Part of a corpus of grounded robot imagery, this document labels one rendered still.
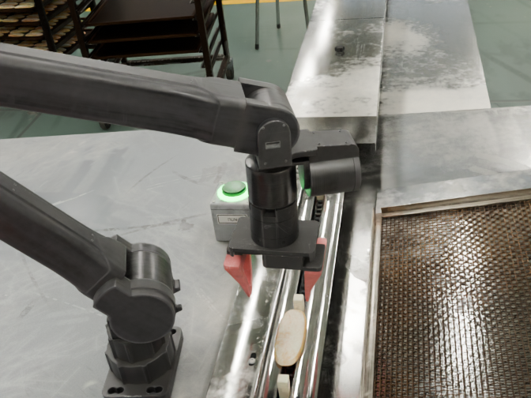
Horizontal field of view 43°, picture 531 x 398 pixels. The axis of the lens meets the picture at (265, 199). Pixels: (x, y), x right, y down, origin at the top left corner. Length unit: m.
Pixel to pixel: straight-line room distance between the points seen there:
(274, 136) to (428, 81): 0.93
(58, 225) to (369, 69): 0.82
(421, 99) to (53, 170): 0.79
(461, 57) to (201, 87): 1.11
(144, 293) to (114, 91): 0.24
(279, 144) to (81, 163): 0.78
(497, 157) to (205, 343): 0.65
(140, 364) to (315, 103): 0.63
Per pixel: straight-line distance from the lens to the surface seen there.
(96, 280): 0.80
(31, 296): 1.12
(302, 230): 0.82
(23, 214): 0.76
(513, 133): 1.39
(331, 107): 1.27
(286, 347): 0.87
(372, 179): 1.24
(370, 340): 0.83
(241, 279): 0.84
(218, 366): 0.86
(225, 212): 1.08
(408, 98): 1.53
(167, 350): 0.90
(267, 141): 0.70
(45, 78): 0.69
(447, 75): 1.63
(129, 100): 0.69
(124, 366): 0.89
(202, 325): 0.98
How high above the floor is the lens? 1.49
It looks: 34 degrees down
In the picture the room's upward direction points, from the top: 7 degrees counter-clockwise
